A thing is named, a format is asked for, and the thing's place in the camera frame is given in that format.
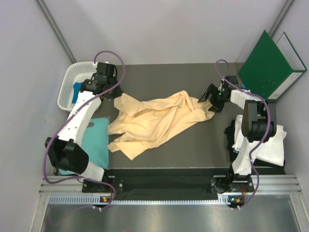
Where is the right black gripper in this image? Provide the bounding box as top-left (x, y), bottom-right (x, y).
top-left (198, 84), bottom-right (228, 113)

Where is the peach yellow t shirt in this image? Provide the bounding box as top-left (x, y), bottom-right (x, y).
top-left (107, 90), bottom-right (215, 160)

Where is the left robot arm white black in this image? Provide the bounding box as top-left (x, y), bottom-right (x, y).
top-left (45, 62), bottom-right (123, 192)

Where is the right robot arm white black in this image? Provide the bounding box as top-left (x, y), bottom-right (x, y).
top-left (198, 76), bottom-right (277, 191)

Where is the blue crumpled t shirt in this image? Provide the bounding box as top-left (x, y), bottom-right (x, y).
top-left (71, 82), bottom-right (82, 104)

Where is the white plastic basket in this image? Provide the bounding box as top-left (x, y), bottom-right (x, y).
top-left (57, 61), bottom-right (97, 112)

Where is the teal cutting board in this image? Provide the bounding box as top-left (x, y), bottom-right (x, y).
top-left (58, 118), bottom-right (109, 180)

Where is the white folded t shirt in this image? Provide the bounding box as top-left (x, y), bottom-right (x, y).
top-left (232, 115), bottom-right (287, 167)

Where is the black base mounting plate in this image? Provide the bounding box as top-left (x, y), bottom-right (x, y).
top-left (82, 168), bottom-right (254, 201)

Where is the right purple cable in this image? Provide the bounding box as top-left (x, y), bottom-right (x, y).
top-left (215, 59), bottom-right (270, 209)

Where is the purple cable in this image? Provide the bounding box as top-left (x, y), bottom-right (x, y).
top-left (215, 59), bottom-right (270, 209)
top-left (42, 50), bottom-right (126, 210)

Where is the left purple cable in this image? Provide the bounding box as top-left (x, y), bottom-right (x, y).
top-left (42, 50), bottom-right (126, 210)

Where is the green ring binder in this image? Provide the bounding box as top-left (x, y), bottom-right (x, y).
top-left (238, 31), bottom-right (307, 101)

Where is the aluminium frame rail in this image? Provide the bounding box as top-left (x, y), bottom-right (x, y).
top-left (39, 175), bottom-right (302, 207)

